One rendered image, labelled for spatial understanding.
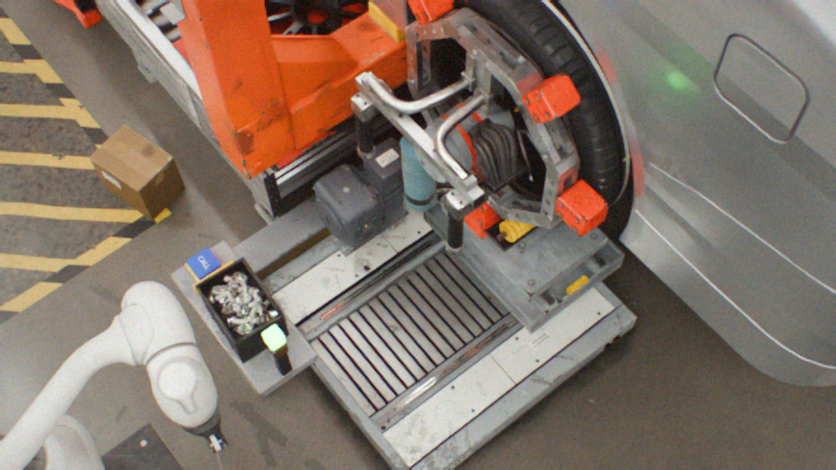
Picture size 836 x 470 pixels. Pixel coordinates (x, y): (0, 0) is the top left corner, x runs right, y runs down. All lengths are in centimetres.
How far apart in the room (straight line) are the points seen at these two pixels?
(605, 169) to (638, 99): 28
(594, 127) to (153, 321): 97
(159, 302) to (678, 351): 167
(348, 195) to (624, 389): 98
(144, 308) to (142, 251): 136
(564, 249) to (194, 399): 140
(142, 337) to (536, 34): 99
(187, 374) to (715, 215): 103
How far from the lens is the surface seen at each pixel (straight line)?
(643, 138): 204
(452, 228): 222
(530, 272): 289
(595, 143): 217
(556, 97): 207
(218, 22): 229
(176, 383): 185
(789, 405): 312
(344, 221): 279
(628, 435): 297
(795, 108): 170
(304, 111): 267
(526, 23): 215
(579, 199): 224
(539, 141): 217
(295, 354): 255
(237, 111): 251
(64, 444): 242
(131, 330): 195
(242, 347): 249
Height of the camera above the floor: 276
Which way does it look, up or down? 60 degrees down
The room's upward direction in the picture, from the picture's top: 3 degrees counter-clockwise
